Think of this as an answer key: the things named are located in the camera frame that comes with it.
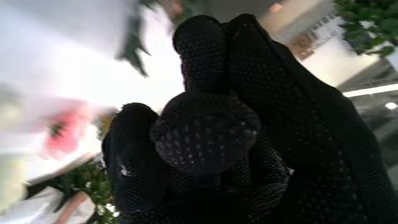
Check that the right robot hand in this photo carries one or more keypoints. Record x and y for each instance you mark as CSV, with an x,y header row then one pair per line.
x,y
308,140

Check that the green leafy plant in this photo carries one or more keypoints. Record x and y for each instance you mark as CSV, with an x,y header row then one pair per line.
x,y
368,23

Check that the dark green flower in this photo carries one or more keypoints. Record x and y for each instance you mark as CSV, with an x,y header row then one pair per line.
x,y
89,185

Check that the pink flower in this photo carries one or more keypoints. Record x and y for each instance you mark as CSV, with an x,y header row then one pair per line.
x,y
66,131

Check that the dark green sprig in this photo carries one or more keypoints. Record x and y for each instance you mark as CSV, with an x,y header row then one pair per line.
x,y
134,43

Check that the white sheet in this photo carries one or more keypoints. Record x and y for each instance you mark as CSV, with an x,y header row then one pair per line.
x,y
65,56

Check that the white flower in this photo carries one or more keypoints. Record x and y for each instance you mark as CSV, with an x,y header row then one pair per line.
x,y
11,186

